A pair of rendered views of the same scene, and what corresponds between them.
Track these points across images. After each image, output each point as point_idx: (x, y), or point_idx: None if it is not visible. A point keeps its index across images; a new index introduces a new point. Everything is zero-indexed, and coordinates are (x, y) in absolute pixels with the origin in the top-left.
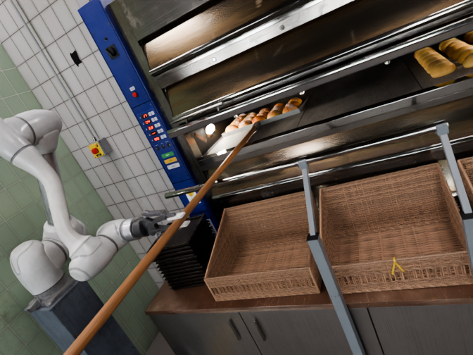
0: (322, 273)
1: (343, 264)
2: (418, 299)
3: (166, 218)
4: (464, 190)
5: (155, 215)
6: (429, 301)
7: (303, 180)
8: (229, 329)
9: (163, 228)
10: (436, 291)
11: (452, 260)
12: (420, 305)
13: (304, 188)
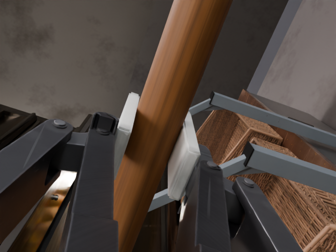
0: (319, 169)
1: (307, 202)
2: (323, 160)
3: (111, 127)
4: (192, 106)
5: (25, 153)
6: (321, 155)
7: (154, 198)
8: None
9: (195, 207)
10: (309, 159)
11: (267, 147)
12: (330, 161)
13: (167, 192)
